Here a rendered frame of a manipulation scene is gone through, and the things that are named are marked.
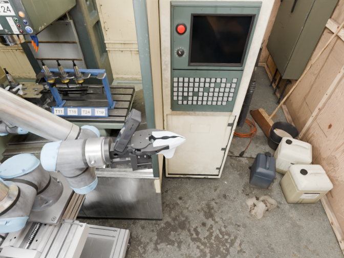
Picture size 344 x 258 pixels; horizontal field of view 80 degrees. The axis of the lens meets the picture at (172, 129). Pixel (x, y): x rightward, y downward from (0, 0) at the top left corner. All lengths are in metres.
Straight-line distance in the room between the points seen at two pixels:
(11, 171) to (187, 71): 0.98
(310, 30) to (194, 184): 2.14
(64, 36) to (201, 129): 1.45
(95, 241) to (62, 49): 1.71
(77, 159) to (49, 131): 0.16
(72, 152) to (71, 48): 1.75
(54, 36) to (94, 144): 1.78
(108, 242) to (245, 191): 1.41
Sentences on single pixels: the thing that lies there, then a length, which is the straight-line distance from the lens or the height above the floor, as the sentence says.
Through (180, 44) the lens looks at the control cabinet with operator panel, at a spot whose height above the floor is 1.51.
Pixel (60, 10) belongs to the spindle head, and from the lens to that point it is 1.81.
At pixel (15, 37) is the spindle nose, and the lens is 1.81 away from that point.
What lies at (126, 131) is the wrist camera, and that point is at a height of 1.63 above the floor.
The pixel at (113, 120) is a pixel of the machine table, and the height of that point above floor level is 0.90.
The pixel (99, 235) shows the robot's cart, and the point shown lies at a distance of 1.95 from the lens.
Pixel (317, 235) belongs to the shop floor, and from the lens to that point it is 2.46.
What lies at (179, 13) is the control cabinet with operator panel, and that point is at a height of 1.67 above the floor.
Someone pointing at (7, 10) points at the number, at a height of 1.66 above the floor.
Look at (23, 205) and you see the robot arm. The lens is 0.84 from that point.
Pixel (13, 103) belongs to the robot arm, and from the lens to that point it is 0.68.
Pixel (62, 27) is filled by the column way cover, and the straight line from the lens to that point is 2.17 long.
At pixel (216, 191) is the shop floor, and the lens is 2.30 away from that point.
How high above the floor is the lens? 1.98
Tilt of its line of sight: 45 degrees down
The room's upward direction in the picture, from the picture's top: straight up
